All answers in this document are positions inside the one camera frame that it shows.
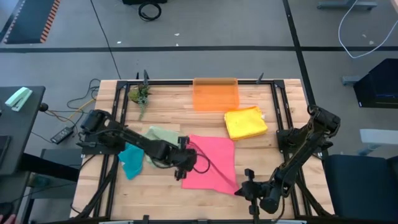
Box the light grey desk part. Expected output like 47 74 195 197
357 129 398 156

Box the yellow microfiber towel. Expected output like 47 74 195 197
224 105 269 141

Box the black remote control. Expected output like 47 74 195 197
50 126 74 144

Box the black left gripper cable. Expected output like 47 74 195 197
186 141 211 174

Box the teal microfiber towel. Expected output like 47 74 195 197
118 142 146 180

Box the coiled black floor cable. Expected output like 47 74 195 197
138 1 162 22

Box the small potted succulent plant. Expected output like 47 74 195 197
127 83 153 121

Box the dark blue chair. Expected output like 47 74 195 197
323 154 398 222

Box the translucent orange plastic bin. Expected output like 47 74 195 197
192 77 241 113

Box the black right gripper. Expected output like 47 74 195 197
234 168 271 223

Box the pink microfiber towel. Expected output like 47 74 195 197
182 134 240 196

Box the black side desk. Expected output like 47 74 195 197
0 86 46 177

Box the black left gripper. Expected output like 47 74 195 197
167 136 199 182

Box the grey desk foot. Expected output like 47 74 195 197
317 0 379 10

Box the white floor cable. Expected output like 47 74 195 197
338 0 398 59

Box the black mat with orange stripes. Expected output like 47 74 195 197
0 0 62 44

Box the light green microfiber towel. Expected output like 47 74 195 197
143 126 185 166

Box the mint green stapler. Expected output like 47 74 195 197
4 86 34 112

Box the black cabinet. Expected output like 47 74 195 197
353 58 398 109

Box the black aluminium rig frame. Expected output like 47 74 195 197
75 70 335 222

